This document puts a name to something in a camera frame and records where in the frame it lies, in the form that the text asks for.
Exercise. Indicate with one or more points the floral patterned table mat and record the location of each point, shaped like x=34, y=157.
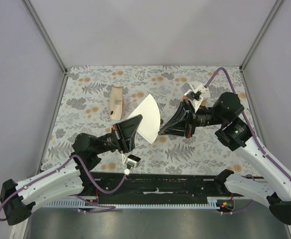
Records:
x=85, y=109

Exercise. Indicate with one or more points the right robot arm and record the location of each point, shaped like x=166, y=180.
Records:
x=235, y=134

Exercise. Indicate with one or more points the orange coffee filter pack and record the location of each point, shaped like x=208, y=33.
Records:
x=116, y=103

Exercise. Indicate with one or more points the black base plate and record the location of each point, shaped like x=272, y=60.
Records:
x=161, y=188

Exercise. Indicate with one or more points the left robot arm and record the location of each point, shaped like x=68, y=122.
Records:
x=69, y=178

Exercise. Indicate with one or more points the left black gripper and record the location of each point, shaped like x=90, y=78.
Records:
x=124, y=133

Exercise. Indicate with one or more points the white slotted cable duct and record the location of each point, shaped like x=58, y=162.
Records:
x=74, y=203

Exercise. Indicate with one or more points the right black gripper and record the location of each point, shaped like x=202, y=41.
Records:
x=183, y=127

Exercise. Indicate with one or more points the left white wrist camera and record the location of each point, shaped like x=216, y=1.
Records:
x=130, y=161

